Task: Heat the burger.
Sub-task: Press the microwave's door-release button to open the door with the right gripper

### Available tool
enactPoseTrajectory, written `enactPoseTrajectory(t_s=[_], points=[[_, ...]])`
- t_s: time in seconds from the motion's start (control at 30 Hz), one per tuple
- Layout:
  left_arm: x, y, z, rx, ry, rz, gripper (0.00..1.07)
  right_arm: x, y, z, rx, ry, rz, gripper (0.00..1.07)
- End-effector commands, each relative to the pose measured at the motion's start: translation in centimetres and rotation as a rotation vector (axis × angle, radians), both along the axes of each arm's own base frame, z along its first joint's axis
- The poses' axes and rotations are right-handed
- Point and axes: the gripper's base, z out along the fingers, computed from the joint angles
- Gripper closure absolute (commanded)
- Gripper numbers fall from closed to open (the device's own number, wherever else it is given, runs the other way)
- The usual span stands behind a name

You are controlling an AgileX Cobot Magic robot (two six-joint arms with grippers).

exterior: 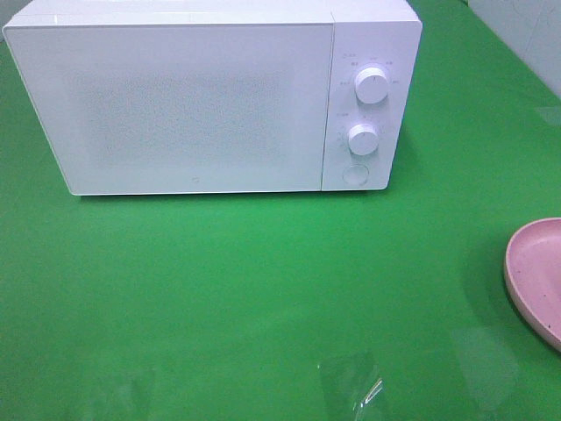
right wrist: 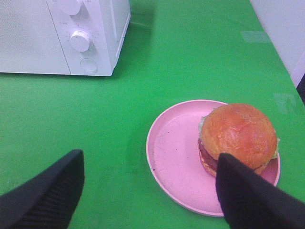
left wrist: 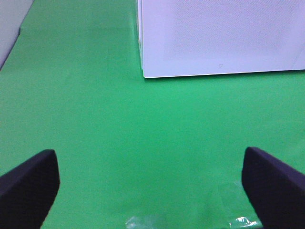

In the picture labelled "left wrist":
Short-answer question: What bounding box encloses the white microwave oven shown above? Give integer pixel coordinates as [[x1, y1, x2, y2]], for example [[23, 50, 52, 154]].
[[137, 0, 305, 78]]

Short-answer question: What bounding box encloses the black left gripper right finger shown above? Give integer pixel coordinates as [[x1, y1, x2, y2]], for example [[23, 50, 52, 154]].
[[242, 147, 305, 229]]

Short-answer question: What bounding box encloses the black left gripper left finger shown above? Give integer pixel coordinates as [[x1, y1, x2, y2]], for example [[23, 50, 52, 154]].
[[0, 149, 60, 229]]

